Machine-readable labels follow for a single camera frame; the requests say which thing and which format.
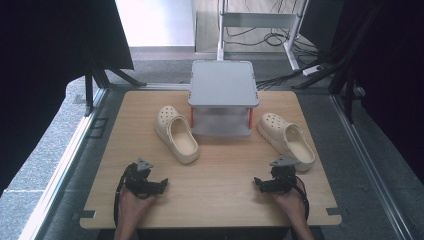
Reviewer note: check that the aluminium frame rail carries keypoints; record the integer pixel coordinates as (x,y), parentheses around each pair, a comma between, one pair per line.
(63,160)
(366,160)

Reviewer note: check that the cream clog shoe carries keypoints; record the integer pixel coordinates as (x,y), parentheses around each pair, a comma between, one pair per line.
(176,136)
(286,140)

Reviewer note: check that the grey two-tier shoe rack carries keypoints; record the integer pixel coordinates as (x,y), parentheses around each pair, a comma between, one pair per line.
(222,83)

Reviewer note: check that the white metal stand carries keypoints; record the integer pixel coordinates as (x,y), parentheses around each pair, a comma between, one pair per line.
(256,20)

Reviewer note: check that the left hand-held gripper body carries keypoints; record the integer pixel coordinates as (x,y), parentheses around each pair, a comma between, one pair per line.
(138,181)

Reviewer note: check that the black stand legs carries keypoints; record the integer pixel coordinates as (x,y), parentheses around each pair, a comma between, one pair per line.
(343,86)
(100,80)

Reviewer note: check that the black curtain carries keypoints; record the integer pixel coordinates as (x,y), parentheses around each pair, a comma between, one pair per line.
(50,66)
(390,66)

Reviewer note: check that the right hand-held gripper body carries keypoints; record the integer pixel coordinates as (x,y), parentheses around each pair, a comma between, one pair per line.
(281,180)

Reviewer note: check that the white power strip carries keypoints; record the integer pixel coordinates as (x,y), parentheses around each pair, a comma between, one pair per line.
(311,70)

